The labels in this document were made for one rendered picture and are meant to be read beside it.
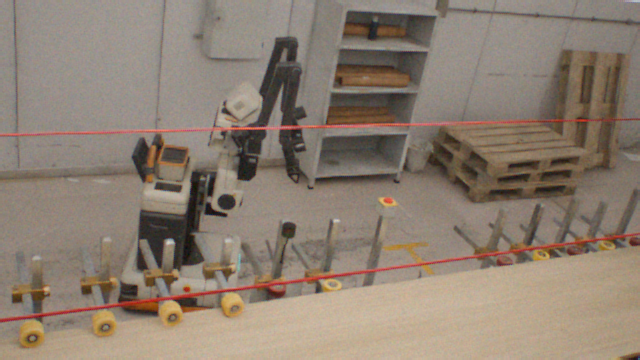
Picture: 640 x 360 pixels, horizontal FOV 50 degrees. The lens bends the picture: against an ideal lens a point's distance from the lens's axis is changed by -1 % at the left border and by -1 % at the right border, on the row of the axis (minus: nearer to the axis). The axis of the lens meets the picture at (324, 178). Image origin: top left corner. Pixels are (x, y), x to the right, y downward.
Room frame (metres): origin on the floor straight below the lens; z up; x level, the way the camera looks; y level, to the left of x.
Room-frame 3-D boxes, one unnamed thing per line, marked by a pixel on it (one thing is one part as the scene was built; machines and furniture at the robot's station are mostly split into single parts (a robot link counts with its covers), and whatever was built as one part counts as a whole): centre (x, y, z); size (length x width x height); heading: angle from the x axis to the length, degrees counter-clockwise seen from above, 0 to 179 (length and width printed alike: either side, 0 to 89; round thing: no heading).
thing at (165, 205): (3.45, 0.83, 0.59); 0.55 x 0.34 x 0.83; 8
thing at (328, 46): (5.53, -0.16, 0.78); 0.90 x 0.45 x 1.55; 121
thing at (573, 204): (3.45, -1.37, 0.90); 0.04 x 0.04 x 0.48; 31
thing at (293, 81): (3.32, 0.25, 1.40); 0.11 x 0.06 x 0.43; 9
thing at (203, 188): (3.55, 0.59, 0.68); 0.28 x 0.27 x 0.25; 8
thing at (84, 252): (2.17, 0.82, 0.95); 0.50 x 0.04 x 0.04; 31
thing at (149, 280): (2.30, 0.58, 0.95); 0.14 x 0.06 x 0.05; 121
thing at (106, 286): (2.17, 0.80, 0.95); 0.14 x 0.06 x 0.05; 121
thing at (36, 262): (2.06, 0.99, 0.87); 0.04 x 0.04 x 0.48; 31
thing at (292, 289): (2.60, 0.12, 0.75); 0.26 x 0.01 x 0.10; 121
